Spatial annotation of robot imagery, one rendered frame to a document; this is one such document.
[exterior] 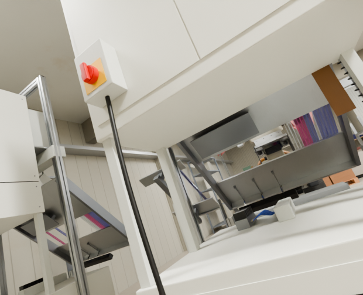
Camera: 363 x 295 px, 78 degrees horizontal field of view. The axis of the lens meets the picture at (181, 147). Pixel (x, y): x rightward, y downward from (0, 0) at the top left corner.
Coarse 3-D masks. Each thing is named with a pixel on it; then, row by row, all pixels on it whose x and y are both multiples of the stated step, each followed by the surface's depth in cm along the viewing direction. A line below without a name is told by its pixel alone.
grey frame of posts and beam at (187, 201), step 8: (352, 80) 74; (168, 152) 99; (176, 168) 98; (176, 176) 96; (184, 184) 98; (184, 192) 95; (184, 200) 93; (192, 208) 94; (192, 216) 91; (232, 216) 135; (192, 224) 90; (232, 224) 132; (200, 232) 91; (200, 240) 88
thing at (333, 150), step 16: (320, 144) 109; (336, 144) 108; (272, 160) 116; (288, 160) 116; (304, 160) 115; (320, 160) 114; (336, 160) 114; (240, 176) 124; (256, 176) 123; (272, 176) 122; (288, 176) 122; (304, 176) 121; (224, 192) 132; (240, 192) 131; (256, 192) 130
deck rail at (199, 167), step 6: (180, 144) 109; (186, 150) 111; (186, 156) 113; (192, 156) 115; (192, 162) 115; (198, 162) 119; (198, 168) 117; (204, 168) 123; (204, 174) 120; (210, 174) 127; (210, 180) 122; (216, 186) 127; (216, 192) 127; (222, 192) 132; (222, 198) 129; (228, 204) 132
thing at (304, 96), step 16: (304, 80) 91; (272, 96) 96; (288, 96) 96; (304, 96) 95; (320, 96) 95; (240, 112) 102; (256, 112) 101; (272, 112) 101; (288, 112) 100; (304, 112) 100; (208, 128) 107; (224, 128) 102; (240, 128) 102; (256, 128) 101; (272, 128) 105; (192, 144) 109; (208, 144) 108; (224, 144) 108
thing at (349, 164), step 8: (328, 168) 117; (336, 168) 114; (344, 168) 112; (312, 176) 119; (320, 176) 116; (288, 184) 123; (296, 184) 121; (264, 192) 129; (272, 192) 126; (280, 192) 123; (240, 200) 135; (248, 200) 131; (256, 200) 128; (232, 208) 134
